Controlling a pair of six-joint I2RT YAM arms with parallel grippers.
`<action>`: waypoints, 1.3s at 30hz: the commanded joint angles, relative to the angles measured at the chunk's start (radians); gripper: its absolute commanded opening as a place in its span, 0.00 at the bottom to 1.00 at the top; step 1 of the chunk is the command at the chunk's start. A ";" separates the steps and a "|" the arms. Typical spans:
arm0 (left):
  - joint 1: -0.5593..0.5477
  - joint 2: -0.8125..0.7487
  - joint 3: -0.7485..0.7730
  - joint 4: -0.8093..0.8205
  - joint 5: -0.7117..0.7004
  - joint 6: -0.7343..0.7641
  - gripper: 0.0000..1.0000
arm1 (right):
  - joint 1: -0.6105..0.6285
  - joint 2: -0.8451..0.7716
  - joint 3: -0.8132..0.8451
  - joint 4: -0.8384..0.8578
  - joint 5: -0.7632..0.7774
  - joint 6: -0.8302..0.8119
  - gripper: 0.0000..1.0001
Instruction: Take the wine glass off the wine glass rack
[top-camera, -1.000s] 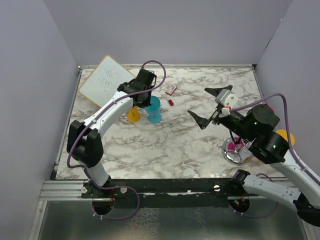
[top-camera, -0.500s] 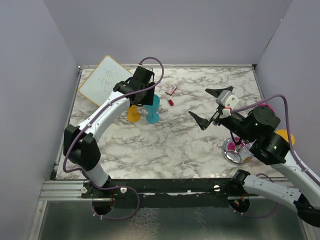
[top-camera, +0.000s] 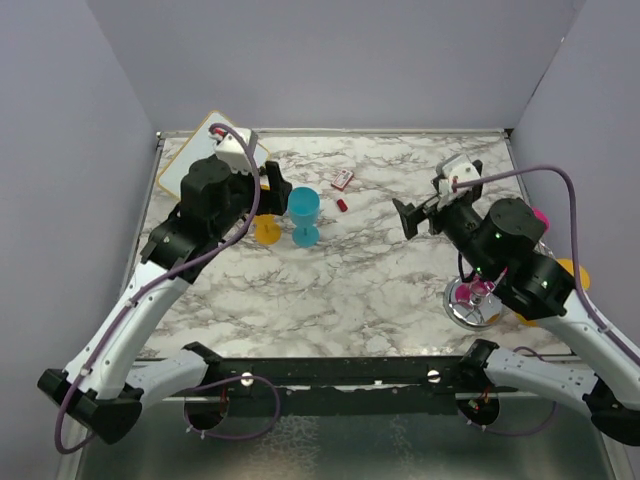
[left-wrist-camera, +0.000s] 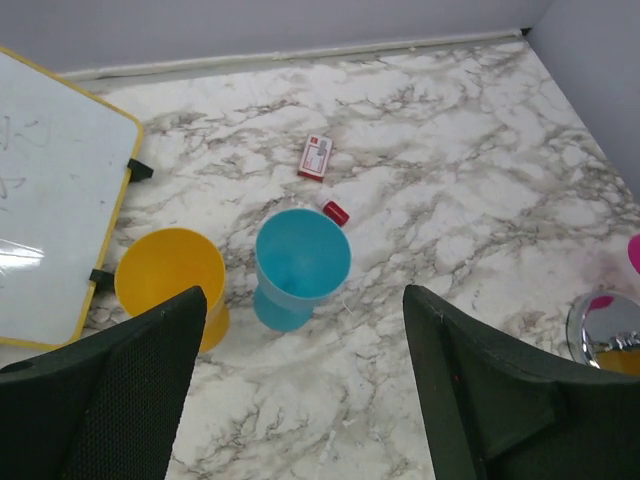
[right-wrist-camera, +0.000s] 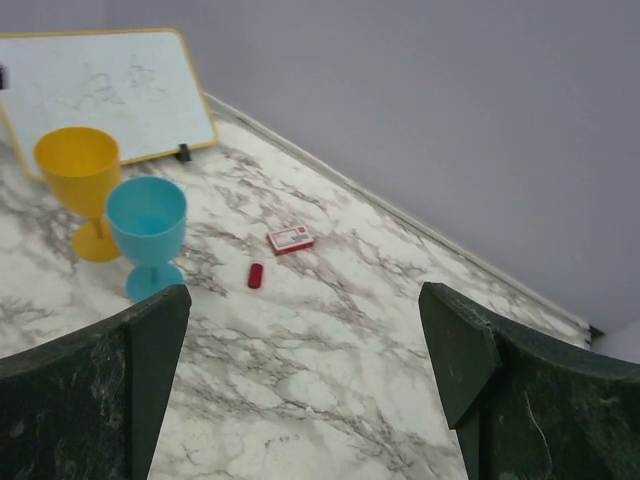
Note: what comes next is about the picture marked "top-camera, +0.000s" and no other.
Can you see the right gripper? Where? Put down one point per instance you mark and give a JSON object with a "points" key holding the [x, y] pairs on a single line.
{"points": [[410, 214]]}

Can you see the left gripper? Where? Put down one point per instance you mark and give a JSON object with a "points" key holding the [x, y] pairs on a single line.
{"points": [[274, 200]]}

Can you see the blue wine glass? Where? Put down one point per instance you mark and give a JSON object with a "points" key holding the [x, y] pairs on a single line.
{"points": [[303, 210]]}

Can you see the pink wine glass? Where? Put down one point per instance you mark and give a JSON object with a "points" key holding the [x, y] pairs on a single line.
{"points": [[540, 217]]}

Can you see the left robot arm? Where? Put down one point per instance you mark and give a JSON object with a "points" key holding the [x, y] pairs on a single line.
{"points": [[99, 388]]}

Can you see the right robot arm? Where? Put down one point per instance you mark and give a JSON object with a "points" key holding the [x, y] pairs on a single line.
{"points": [[607, 391]]}

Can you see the chrome wine glass rack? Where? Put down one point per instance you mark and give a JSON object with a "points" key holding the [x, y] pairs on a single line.
{"points": [[472, 305]]}

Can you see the red white small card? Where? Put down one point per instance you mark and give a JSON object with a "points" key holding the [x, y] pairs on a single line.
{"points": [[342, 179]]}

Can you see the white dry-erase board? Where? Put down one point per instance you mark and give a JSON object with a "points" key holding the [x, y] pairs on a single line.
{"points": [[198, 146]]}

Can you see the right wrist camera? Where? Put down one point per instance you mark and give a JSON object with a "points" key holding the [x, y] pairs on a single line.
{"points": [[449, 174]]}

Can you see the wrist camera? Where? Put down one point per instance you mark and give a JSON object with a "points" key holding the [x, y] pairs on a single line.
{"points": [[449, 174], [228, 150]]}

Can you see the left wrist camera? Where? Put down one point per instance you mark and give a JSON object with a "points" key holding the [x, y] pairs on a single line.
{"points": [[228, 150]]}

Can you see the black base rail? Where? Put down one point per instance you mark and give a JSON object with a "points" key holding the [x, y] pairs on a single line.
{"points": [[341, 386]]}

